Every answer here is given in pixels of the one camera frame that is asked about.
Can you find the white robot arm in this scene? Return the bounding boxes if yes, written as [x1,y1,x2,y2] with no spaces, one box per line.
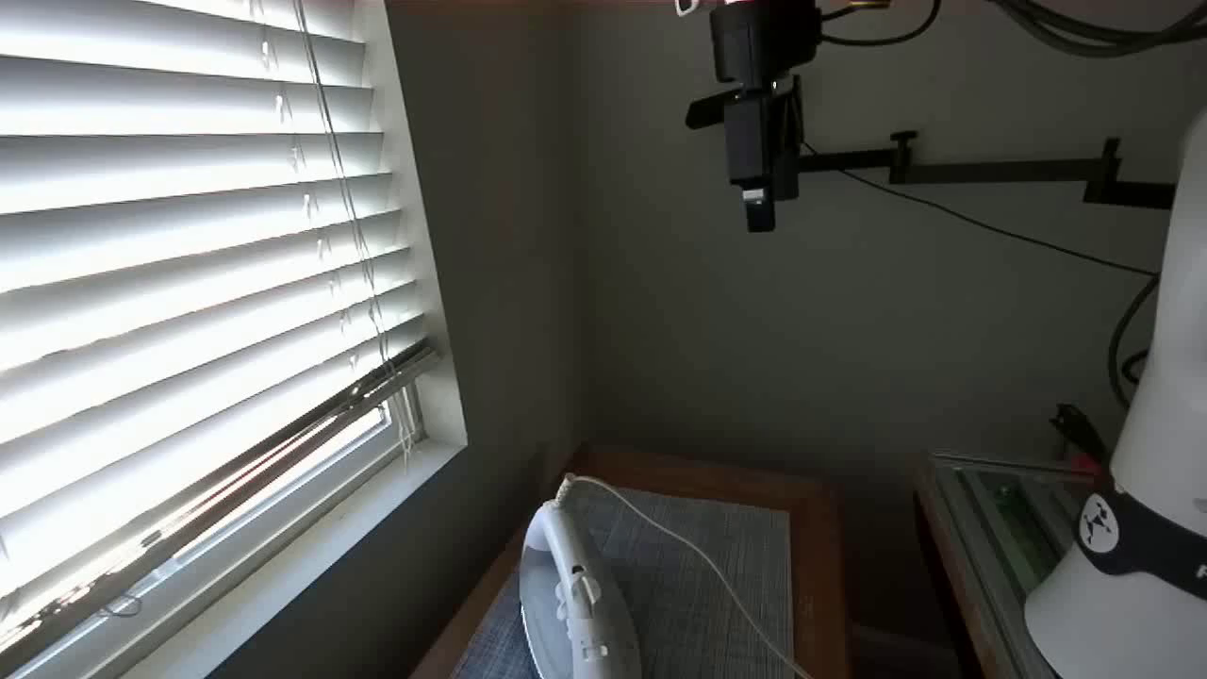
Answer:
[687,0,1207,679]

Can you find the grey woven ironing mat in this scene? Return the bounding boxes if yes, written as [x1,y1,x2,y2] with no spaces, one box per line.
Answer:
[448,474,810,679]

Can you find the white clothes iron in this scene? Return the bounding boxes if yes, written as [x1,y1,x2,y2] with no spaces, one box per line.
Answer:
[515,485,642,679]

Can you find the black cable on wall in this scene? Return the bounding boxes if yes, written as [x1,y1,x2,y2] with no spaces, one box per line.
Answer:
[802,148,1160,411]

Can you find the white iron power cord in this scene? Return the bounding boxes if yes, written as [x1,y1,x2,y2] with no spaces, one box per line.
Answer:
[559,470,814,679]

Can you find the white window blinds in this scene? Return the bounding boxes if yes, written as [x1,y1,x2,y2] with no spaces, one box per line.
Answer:
[0,0,431,648]

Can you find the wooden table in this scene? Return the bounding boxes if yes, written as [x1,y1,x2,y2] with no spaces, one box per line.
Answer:
[411,445,851,679]

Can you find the black wall camera mount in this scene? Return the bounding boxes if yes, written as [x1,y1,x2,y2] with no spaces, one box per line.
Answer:
[800,133,1175,212]

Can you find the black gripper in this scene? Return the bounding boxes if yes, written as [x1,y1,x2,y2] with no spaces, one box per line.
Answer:
[687,0,823,234]

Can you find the green glass side table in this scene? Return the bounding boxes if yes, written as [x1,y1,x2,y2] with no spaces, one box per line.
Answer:
[911,453,1094,679]

